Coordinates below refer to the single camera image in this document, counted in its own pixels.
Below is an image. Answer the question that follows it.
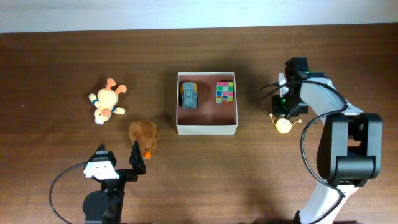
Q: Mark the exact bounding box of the brown plush toy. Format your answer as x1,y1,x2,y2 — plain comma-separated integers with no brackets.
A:
129,119,159,159

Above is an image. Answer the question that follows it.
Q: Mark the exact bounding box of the colourful puzzle cube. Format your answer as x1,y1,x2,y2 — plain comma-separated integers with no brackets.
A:
216,81,234,104

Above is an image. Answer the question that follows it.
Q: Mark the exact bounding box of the white cardboard box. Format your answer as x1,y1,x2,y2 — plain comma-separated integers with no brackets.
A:
175,72,238,135

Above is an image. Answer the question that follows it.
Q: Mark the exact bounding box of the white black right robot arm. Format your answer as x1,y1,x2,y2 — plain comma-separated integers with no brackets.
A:
269,57,382,223

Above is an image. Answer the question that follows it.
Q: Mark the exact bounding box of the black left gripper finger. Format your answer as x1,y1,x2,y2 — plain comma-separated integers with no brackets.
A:
129,140,146,174
88,144,116,166

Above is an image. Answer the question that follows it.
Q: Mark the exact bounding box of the yellow wooden rattle drum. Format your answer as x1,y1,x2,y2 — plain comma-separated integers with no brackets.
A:
269,113,302,134

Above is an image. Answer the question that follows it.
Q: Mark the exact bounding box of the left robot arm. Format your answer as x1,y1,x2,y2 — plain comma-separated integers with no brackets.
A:
82,141,146,224

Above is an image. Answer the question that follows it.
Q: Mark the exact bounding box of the yellow duck plush toy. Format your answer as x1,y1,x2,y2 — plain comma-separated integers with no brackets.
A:
88,78,127,125

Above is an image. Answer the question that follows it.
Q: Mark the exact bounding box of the yellow grey toy truck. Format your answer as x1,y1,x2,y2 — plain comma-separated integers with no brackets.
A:
180,82,198,109

